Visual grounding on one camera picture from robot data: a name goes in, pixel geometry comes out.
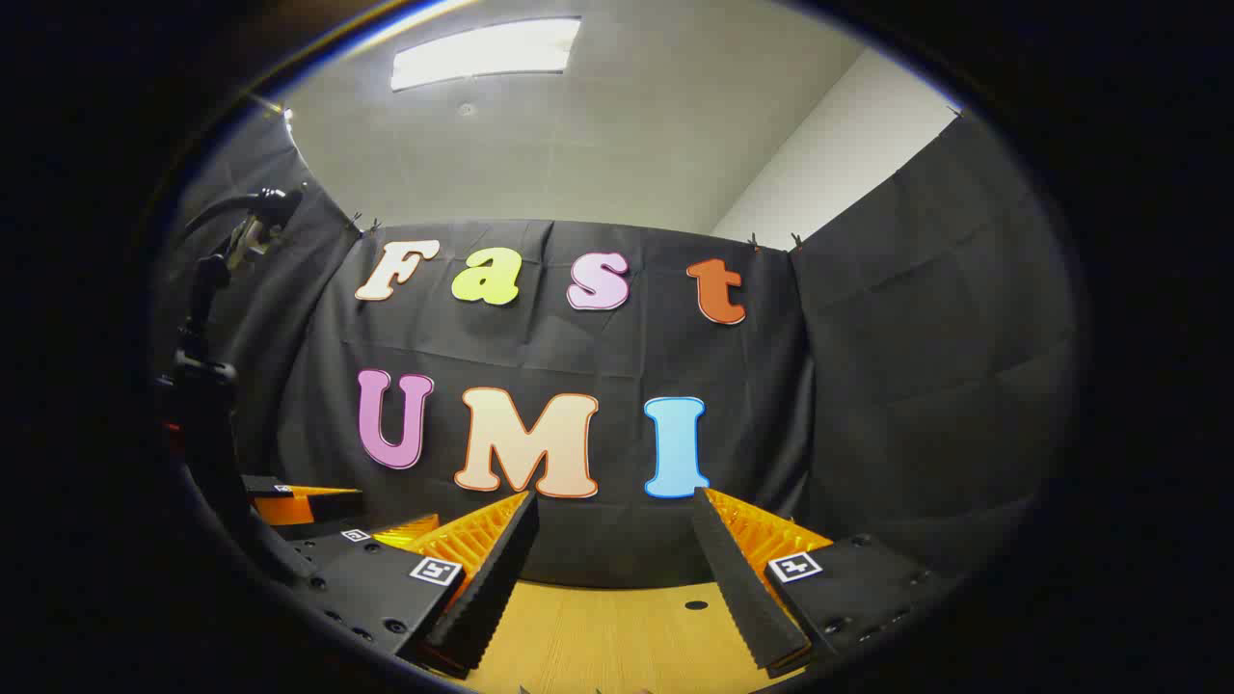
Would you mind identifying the black backdrop cloth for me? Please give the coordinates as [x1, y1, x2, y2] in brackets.
[154, 101, 1081, 591]

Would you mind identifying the ceiling light panel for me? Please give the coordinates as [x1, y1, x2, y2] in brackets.
[390, 17, 582, 93]

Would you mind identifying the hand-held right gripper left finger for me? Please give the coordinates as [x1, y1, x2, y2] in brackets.
[289, 489, 541, 681]

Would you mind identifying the black cable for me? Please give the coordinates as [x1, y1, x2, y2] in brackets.
[181, 190, 290, 242]

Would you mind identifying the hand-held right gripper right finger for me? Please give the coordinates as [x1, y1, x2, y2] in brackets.
[690, 486, 960, 676]

